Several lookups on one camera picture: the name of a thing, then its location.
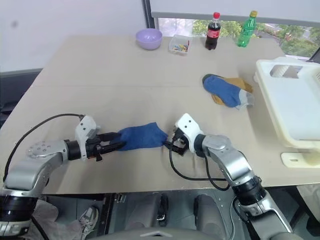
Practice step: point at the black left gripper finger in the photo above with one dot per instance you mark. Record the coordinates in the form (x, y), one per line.
(108, 136)
(112, 147)

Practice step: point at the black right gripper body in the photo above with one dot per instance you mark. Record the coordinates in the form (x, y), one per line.
(179, 143)

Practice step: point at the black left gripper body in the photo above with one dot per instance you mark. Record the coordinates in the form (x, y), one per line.
(93, 149)

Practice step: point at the dark blue sock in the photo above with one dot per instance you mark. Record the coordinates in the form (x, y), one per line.
(142, 137)

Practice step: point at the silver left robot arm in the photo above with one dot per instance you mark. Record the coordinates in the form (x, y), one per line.
(30, 172)

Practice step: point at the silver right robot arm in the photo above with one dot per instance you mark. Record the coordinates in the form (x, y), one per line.
(232, 162)

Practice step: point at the blue sock with grey toe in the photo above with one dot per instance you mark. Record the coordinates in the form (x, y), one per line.
(223, 91)

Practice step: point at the mustard brown sock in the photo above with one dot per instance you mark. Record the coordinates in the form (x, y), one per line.
(240, 84)

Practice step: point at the white plastic basket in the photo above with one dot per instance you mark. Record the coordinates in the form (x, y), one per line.
(290, 107)

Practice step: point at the white grey sneaker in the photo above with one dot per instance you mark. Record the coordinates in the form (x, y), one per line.
(88, 220)

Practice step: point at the grey trouser leg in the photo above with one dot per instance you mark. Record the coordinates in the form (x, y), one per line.
(55, 221)

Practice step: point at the clear box of coloured clips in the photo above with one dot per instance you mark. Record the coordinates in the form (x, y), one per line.
(179, 45)

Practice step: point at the dark low cabinet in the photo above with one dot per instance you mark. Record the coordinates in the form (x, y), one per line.
(15, 87)

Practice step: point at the purple plastic bowl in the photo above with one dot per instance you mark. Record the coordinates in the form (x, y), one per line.
(149, 39)

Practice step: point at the cola bottle with red cap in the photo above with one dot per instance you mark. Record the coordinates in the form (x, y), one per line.
(212, 32)

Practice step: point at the green bottle with yellow cap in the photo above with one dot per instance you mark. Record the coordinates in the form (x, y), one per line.
(246, 30)

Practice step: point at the white roller blind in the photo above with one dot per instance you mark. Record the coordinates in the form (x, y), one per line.
(235, 8)

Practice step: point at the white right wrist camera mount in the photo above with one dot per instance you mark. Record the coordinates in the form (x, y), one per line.
(188, 128)

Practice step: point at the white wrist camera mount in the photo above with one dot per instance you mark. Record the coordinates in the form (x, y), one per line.
(83, 131)
(188, 128)

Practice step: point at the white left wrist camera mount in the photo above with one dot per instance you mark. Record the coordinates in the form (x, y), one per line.
(83, 131)

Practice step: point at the dark window frame post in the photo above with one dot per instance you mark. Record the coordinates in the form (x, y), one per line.
(147, 13)

